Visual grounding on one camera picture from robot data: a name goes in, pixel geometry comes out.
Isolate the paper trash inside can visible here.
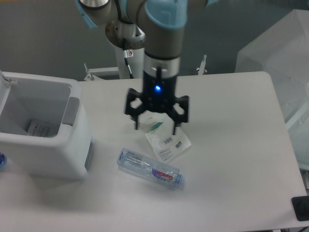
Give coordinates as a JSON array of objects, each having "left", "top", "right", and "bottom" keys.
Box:
[{"left": 27, "top": 119, "right": 53, "bottom": 137}]

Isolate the clear plastic water bottle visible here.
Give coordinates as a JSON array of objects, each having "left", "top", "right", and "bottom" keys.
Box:
[{"left": 117, "top": 148, "right": 186, "bottom": 190}]

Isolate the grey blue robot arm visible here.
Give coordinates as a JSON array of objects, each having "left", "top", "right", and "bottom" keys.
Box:
[{"left": 75, "top": 0, "right": 208, "bottom": 128}]

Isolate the white torn plastic package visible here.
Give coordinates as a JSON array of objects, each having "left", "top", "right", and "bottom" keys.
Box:
[{"left": 139, "top": 112, "right": 191, "bottom": 163}]

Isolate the black device at table edge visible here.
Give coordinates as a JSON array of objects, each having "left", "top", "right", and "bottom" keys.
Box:
[{"left": 291, "top": 196, "right": 309, "bottom": 221}]

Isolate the white plastic trash can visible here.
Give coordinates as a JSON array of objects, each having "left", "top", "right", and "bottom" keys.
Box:
[{"left": 0, "top": 72, "right": 94, "bottom": 180}]

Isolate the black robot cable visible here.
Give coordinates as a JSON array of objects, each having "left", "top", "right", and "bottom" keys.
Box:
[{"left": 122, "top": 38, "right": 135, "bottom": 79}]

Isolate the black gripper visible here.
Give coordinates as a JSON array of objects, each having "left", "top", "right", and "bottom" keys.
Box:
[{"left": 124, "top": 69, "right": 190, "bottom": 135}]

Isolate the blue bottle cap at edge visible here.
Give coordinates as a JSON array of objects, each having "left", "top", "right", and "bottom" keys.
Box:
[{"left": 0, "top": 152, "right": 7, "bottom": 169}]

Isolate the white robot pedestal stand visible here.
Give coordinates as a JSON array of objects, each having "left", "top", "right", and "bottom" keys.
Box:
[{"left": 84, "top": 54, "right": 208, "bottom": 81}]

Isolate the white covered box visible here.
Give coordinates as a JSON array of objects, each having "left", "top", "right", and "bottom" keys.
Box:
[{"left": 235, "top": 10, "right": 309, "bottom": 170}]

